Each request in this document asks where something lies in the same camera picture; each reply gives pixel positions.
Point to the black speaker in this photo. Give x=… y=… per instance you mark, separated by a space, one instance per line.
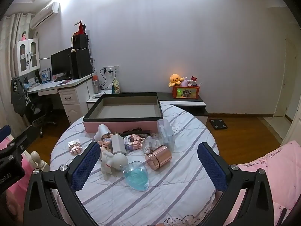
x=80 y=42

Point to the pink doll figurine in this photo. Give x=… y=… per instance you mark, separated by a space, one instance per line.
x=104 y=146

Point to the white wall outlet strip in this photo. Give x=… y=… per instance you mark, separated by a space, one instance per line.
x=110 y=70

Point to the white hair dryer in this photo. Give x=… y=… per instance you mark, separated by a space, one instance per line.
x=102 y=130

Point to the clear plastic bottle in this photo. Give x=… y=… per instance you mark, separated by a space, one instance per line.
x=150 y=144

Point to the clear plastic box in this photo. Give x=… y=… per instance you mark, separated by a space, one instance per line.
x=164 y=129

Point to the red triangular item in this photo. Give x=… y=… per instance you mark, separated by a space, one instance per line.
x=80 y=29

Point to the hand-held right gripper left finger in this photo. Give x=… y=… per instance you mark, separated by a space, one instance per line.
x=84 y=167

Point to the black computer monitor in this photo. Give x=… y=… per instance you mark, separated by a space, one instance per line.
x=61 y=62

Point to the blue heart-shaped container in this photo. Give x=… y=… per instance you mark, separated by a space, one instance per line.
x=136 y=177

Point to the orange octopus plush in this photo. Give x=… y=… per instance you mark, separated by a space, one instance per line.
x=175 y=78

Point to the white rectangular box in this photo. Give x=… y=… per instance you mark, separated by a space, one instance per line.
x=117 y=143

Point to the dark storage box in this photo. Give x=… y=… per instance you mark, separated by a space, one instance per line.
x=122 y=124

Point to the white air conditioner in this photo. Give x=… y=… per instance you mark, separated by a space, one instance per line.
x=44 y=16

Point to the white desk with drawers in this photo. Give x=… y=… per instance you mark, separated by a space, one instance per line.
x=70 y=108

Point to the rose gold cylinder jar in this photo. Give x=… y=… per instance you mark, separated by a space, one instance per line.
x=158 y=156

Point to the black topped low cabinet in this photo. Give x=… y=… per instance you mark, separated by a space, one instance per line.
x=188 y=97

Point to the small pink block toy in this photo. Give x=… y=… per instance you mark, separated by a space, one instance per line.
x=75 y=147

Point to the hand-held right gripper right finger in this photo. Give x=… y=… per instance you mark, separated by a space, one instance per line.
x=211 y=167

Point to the black bathroom scale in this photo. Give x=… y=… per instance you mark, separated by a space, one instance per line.
x=218 y=123

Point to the beige curtain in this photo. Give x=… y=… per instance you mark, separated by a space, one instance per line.
x=9 y=40

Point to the black slim device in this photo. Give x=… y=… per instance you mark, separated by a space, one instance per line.
x=136 y=131

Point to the dark printed jacket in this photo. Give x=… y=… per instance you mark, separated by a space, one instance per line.
x=18 y=94

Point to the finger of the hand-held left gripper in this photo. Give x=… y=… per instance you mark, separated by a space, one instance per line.
x=24 y=137
x=4 y=133

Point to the black computer tower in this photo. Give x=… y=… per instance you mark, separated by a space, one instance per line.
x=81 y=63

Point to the black keyboard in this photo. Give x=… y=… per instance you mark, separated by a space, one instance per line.
x=61 y=78

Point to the white glass door cabinet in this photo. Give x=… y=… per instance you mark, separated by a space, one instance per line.
x=25 y=44

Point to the red storage basket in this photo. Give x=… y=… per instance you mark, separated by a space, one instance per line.
x=185 y=93

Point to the pink purple block toy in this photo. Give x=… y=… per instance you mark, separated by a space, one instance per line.
x=132 y=141

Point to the orange capped bottle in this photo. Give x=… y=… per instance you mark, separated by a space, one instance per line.
x=96 y=86

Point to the blue white desk box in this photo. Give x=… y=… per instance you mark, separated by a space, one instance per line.
x=45 y=75

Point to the small pink doll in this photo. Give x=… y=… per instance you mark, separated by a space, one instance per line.
x=23 y=36

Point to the purple plush toy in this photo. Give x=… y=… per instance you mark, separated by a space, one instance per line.
x=184 y=82

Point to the striped white bedsheet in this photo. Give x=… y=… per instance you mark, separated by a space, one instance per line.
x=164 y=193

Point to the white door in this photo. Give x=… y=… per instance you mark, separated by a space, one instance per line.
x=287 y=75

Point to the yellow snack bag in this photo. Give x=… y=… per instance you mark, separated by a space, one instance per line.
x=116 y=87

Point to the black office chair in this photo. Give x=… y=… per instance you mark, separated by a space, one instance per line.
x=44 y=113

